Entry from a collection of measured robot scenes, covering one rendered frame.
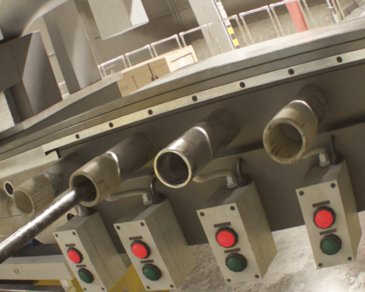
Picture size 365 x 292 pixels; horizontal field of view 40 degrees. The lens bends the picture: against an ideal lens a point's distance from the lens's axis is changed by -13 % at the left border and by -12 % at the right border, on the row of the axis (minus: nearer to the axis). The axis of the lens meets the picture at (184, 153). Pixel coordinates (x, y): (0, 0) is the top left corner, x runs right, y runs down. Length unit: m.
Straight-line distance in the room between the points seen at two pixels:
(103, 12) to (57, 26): 0.55
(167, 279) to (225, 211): 0.19
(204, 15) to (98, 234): 7.13
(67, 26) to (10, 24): 0.34
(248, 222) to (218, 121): 0.16
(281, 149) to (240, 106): 0.20
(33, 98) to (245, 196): 0.68
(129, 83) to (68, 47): 5.61
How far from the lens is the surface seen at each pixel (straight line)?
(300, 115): 0.71
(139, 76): 7.12
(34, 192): 0.99
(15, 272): 1.36
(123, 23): 1.07
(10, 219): 1.39
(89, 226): 1.08
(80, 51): 1.66
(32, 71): 1.39
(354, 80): 0.85
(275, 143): 0.73
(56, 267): 1.21
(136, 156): 0.96
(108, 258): 1.11
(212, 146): 0.83
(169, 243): 0.98
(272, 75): 0.84
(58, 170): 1.06
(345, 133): 0.85
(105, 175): 0.88
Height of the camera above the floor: 1.03
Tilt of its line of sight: 12 degrees down
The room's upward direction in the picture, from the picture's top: 22 degrees counter-clockwise
